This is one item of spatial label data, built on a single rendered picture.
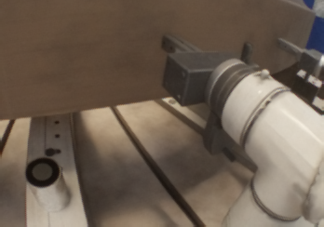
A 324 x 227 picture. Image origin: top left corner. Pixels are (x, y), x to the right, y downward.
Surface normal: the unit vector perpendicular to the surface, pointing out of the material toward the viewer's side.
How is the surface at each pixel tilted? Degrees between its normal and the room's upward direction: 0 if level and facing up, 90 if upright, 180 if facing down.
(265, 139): 76
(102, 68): 90
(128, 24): 90
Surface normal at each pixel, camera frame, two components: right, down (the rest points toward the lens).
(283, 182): -0.88, 0.17
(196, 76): 0.46, 0.55
